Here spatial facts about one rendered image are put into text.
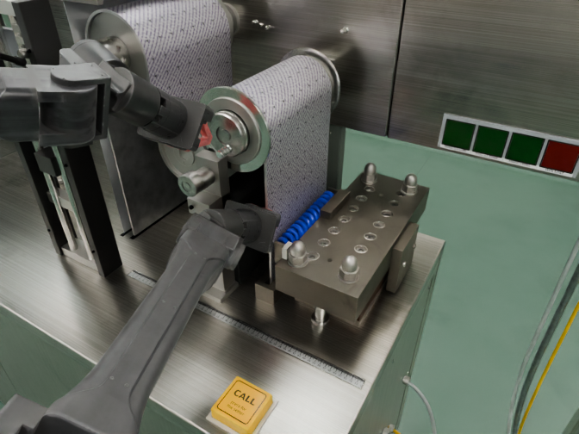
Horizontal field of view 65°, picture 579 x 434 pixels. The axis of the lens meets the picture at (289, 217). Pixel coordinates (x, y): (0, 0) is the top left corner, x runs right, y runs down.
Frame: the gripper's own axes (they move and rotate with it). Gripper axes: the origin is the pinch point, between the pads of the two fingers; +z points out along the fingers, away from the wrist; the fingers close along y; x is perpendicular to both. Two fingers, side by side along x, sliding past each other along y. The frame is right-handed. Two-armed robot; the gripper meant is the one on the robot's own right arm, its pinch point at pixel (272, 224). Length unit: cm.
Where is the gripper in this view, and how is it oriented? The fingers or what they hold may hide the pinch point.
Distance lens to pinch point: 84.7
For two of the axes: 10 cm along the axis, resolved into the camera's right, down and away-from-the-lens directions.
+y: 8.6, 2.9, -4.2
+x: 2.5, -9.6, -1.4
